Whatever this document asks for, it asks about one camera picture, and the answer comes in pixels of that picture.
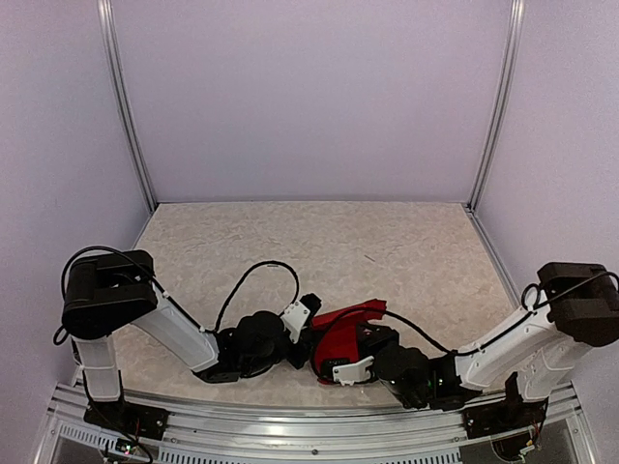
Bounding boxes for red paper box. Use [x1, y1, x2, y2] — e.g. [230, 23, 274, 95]
[309, 299, 387, 385]

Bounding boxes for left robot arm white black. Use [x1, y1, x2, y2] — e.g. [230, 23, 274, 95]
[61, 246, 321, 430]

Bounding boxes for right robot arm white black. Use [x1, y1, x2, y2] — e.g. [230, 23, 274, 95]
[356, 262, 618, 429]

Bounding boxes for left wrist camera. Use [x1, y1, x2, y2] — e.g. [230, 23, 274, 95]
[280, 293, 322, 344]

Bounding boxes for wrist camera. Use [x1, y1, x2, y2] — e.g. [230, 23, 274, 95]
[326, 356, 374, 386]
[280, 293, 322, 344]

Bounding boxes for front aluminium rail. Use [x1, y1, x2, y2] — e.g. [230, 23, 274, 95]
[30, 381, 602, 463]

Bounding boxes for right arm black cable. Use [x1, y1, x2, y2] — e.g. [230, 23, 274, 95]
[309, 270, 619, 388]

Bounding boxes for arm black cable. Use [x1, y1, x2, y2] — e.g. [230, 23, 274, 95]
[51, 246, 300, 347]
[309, 270, 619, 388]

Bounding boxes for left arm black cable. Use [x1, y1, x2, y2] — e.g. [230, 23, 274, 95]
[51, 246, 300, 347]

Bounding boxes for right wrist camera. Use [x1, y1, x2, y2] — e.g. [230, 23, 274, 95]
[326, 356, 374, 386]

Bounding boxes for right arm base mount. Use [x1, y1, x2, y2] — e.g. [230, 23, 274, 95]
[462, 400, 546, 439]

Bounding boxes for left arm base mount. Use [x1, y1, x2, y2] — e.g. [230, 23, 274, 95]
[84, 402, 169, 441]

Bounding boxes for left aluminium frame post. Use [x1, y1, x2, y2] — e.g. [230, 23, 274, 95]
[96, 0, 159, 215]

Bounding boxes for aluminium frame post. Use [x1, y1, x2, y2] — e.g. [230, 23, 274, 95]
[466, 0, 526, 216]
[96, 0, 159, 215]

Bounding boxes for right aluminium frame post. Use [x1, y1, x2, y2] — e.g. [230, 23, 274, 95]
[466, 0, 526, 216]

